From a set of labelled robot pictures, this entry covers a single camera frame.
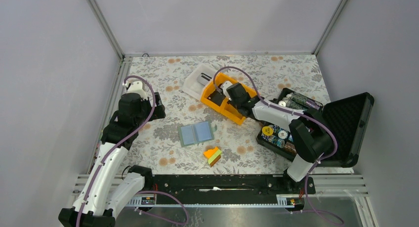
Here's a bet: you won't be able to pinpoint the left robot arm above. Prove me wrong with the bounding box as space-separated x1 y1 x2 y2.
58 92 166 227

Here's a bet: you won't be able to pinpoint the yellow dealer button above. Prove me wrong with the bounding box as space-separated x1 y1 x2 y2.
261 126 274 136

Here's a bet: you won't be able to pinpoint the black credit card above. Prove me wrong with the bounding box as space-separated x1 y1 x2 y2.
208 90 226 106

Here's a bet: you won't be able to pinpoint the orange green sticky notes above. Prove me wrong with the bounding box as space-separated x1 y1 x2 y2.
203 146 222 167

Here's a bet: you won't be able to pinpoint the white plastic bin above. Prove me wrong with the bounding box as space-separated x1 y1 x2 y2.
182 64 217 100

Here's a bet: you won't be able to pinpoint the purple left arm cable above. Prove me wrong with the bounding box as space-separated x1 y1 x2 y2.
75 75 190 227

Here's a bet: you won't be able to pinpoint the black poker chip case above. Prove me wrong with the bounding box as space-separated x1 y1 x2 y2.
256 92 375 168

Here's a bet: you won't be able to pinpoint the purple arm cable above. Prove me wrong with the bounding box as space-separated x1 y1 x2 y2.
75 75 190 227
212 66 345 227

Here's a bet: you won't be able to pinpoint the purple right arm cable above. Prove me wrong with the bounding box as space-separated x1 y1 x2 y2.
212 66 345 227

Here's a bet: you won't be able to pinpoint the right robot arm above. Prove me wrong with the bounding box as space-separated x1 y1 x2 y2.
216 82 338 193

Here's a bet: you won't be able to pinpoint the green card holder wallet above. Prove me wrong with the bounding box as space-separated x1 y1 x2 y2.
178 121 217 147

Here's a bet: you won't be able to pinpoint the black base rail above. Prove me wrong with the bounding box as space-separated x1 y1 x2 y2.
124 165 317 207

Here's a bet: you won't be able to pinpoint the yellow plastic divided bin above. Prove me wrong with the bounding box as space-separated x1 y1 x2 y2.
200 72 256 125

